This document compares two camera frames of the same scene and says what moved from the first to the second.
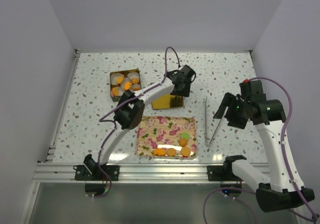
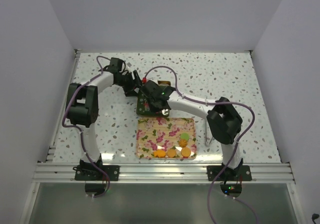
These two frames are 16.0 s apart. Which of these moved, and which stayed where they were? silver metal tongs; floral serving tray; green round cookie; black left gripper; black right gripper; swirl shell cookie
Moved: black left gripper; black right gripper
Stayed: green round cookie; silver metal tongs; floral serving tray; swirl shell cookie
